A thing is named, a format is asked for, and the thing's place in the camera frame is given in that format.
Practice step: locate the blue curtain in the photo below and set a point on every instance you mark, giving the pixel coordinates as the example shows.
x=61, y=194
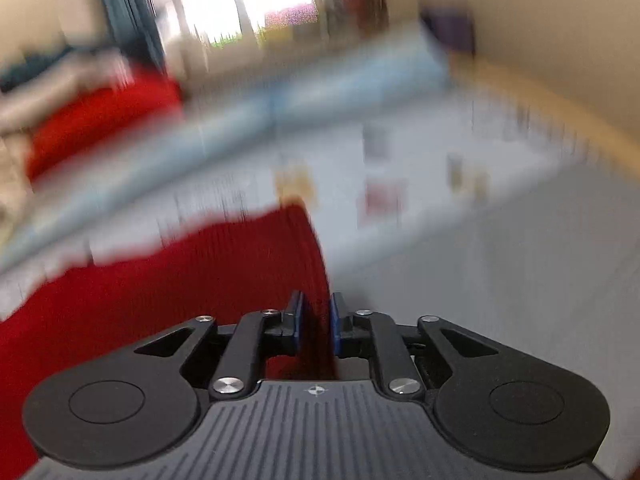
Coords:
x=132, y=27

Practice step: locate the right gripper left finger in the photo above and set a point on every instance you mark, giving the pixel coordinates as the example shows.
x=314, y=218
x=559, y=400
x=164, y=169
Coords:
x=139, y=401

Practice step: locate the printed grey white bedsheet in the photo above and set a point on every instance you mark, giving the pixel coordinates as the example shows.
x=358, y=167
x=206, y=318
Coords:
x=456, y=206

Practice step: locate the light blue folded sheet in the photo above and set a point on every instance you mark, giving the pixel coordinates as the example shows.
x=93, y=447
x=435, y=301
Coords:
x=404, y=62

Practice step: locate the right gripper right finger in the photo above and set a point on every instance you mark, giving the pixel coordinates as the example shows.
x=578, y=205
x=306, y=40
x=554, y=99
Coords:
x=498, y=405

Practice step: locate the bright red folded quilt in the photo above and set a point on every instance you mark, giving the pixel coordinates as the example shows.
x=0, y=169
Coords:
x=98, y=116

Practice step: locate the dark teal garment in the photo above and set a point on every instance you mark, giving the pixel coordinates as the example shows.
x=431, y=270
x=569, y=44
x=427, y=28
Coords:
x=34, y=64

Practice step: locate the purple box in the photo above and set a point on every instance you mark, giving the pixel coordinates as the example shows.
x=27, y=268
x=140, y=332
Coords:
x=452, y=28

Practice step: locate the dark red knit sweater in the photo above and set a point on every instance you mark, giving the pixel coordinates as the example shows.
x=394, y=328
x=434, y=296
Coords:
x=225, y=270

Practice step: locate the cream folded blanket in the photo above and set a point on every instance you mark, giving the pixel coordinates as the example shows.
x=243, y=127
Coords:
x=15, y=187

